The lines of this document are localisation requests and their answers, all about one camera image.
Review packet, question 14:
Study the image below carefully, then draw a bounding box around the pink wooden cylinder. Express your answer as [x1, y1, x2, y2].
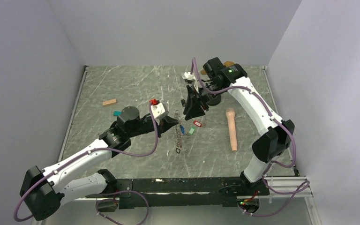
[225, 108, 238, 151]

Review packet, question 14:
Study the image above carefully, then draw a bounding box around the blue key tag with key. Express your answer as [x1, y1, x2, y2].
[180, 125, 185, 134]

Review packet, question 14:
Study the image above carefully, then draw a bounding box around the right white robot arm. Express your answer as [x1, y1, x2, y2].
[182, 57, 296, 195]

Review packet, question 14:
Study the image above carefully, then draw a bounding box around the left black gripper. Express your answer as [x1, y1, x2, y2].
[127, 114, 179, 138]

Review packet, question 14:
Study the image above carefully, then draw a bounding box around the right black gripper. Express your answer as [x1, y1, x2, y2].
[183, 82, 225, 121]

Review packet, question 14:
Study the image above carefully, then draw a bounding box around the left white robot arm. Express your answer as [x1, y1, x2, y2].
[14, 103, 179, 222]

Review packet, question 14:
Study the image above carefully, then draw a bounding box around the tan wooden block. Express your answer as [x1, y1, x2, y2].
[102, 98, 117, 107]

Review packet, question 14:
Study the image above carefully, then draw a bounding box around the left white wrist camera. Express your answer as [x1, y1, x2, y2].
[150, 103, 169, 122]

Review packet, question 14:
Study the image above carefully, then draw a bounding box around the red key tag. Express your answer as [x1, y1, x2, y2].
[193, 120, 206, 128]

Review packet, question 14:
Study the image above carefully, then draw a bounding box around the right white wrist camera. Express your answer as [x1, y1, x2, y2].
[182, 72, 199, 93]

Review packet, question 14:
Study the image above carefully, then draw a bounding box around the black base frame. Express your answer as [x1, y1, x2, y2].
[85, 177, 270, 209]

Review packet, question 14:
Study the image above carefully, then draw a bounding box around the green key tag with key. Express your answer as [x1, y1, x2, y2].
[187, 127, 196, 135]

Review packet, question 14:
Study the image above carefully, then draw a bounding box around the teal block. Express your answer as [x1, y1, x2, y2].
[113, 111, 122, 116]

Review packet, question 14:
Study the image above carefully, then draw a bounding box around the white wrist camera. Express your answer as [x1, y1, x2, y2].
[182, 72, 199, 93]
[150, 103, 169, 122]

